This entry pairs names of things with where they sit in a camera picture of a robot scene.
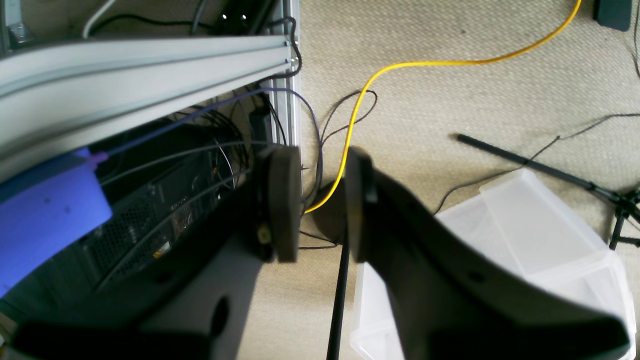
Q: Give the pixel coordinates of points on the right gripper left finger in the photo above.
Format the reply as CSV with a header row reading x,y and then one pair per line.
x,y
193,303

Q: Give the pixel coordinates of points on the clear plastic storage box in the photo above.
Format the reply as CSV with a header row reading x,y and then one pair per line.
x,y
521,225

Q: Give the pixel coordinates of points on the black computer tower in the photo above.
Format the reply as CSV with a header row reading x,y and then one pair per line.
x,y
156,191

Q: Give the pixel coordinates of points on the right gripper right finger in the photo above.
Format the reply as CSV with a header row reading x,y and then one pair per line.
x,y
448,301

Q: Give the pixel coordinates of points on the black tripod stand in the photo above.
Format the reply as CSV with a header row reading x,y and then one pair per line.
x,y
626,205

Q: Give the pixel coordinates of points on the black round stand base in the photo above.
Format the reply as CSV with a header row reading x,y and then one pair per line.
x,y
330,219

